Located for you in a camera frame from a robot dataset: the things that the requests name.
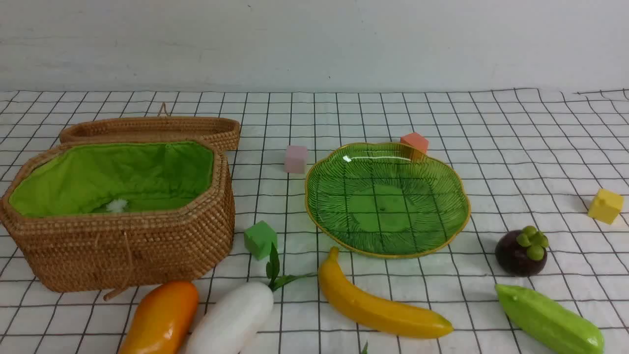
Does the green toy cucumber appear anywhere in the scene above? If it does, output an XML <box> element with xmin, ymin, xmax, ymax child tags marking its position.
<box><xmin>495</xmin><ymin>284</ymin><xmax>604</xmax><ymax>354</ymax></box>

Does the purple toy mangosteen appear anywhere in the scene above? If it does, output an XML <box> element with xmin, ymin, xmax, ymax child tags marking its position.
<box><xmin>495</xmin><ymin>225</ymin><xmax>549</xmax><ymax>277</ymax></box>

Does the yellow foam cube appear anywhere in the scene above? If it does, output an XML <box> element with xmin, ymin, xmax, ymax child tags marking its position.
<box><xmin>588</xmin><ymin>188</ymin><xmax>624</xmax><ymax>225</ymax></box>

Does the white toy radish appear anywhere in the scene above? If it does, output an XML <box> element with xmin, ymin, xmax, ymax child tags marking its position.
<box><xmin>184</xmin><ymin>244</ymin><xmax>315</xmax><ymax>354</ymax></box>

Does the pink foam cube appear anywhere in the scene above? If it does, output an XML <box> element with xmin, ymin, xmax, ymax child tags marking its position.
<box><xmin>285</xmin><ymin>145</ymin><xmax>309</xmax><ymax>174</ymax></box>

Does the yellow toy banana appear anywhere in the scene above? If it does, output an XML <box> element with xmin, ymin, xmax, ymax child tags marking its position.
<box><xmin>317</xmin><ymin>247</ymin><xmax>454</xmax><ymax>339</ymax></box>

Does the woven wicker basket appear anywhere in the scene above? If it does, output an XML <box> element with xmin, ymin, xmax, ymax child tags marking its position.
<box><xmin>1</xmin><ymin>139</ymin><xmax>234</xmax><ymax>298</ymax></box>

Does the woven wicker basket lid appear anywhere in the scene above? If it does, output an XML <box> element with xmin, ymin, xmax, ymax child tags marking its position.
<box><xmin>59</xmin><ymin>103</ymin><xmax>240</xmax><ymax>151</ymax></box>

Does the orange yellow toy mango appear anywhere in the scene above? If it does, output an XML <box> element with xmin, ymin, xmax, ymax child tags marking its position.
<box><xmin>119</xmin><ymin>281</ymin><xmax>199</xmax><ymax>354</ymax></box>

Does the green glass leaf plate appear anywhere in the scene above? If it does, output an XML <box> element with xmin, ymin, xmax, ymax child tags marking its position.
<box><xmin>305</xmin><ymin>143</ymin><xmax>471</xmax><ymax>259</ymax></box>

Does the green foam cube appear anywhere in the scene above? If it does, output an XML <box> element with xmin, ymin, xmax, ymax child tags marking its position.
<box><xmin>243</xmin><ymin>220</ymin><xmax>277</xmax><ymax>261</ymax></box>

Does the orange foam cube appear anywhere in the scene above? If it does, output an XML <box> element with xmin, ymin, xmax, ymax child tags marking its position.
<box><xmin>400</xmin><ymin>132</ymin><xmax>429</xmax><ymax>154</ymax></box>

